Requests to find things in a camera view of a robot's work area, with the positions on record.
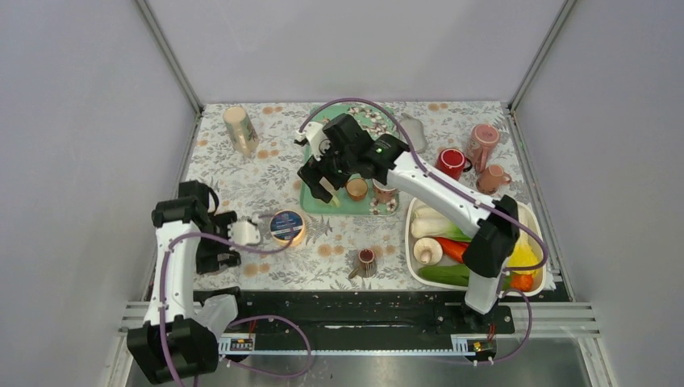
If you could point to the green cucumber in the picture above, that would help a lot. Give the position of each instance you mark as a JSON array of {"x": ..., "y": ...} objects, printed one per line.
[{"x": 457, "y": 275}]

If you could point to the dark brown mug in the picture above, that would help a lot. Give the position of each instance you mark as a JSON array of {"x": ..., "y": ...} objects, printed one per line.
[{"x": 365, "y": 265}]

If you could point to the red mug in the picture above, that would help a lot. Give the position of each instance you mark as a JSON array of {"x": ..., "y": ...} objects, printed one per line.
[{"x": 453, "y": 163}]

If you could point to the yellow napa cabbage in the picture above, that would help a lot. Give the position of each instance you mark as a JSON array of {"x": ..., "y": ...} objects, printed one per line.
[{"x": 523, "y": 254}]

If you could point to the white rectangular basin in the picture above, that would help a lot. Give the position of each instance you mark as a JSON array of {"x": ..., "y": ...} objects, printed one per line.
[{"x": 543, "y": 276}]

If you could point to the small pink mug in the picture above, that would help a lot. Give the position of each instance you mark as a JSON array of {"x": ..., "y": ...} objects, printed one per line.
[{"x": 492, "y": 179}]

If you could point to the small orange mug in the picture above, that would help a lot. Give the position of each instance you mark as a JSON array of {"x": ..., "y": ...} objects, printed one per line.
[{"x": 357, "y": 189}]

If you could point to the bok choy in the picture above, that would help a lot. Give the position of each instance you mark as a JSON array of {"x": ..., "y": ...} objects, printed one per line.
[{"x": 427, "y": 222}]

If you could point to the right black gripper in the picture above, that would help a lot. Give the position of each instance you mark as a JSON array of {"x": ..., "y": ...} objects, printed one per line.
[{"x": 313, "y": 172}]

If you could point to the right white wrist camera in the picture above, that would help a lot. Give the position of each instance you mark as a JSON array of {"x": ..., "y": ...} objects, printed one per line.
[{"x": 312, "y": 134}]

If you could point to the white mushroom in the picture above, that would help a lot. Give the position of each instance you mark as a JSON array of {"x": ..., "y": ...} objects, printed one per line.
[{"x": 427, "y": 251}]

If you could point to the tall pink patterned mug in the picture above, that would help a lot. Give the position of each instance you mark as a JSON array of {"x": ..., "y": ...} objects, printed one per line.
[{"x": 482, "y": 141}]

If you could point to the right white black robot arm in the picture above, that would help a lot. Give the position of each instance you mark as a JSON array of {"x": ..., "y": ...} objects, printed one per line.
[{"x": 491, "y": 223}]

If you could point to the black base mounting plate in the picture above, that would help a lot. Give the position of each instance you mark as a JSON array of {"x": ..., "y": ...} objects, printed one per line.
[{"x": 437, "y": 311}]

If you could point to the cream floral tall mug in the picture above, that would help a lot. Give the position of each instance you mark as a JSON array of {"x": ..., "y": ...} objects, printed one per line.
[{"x": 241, "y": 131}]

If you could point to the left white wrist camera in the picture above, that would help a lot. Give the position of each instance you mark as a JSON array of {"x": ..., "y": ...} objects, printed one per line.
[{"x": 244, "y": 233}]

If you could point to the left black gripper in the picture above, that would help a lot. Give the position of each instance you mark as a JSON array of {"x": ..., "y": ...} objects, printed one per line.
[{"x": 208, "y": 260}]

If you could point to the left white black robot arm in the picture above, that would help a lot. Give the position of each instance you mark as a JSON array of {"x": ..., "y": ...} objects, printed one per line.
[{"x": 179, "y": 337}]

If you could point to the blue-topped tape roll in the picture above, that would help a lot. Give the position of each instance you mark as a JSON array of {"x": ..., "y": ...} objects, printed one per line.
[{"x": 288, "y": 227}]

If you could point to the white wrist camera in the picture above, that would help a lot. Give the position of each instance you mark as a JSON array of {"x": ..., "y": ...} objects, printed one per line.
[
  {"x": 244, "y": 233},
  {"x": 312, "y": 134}
]

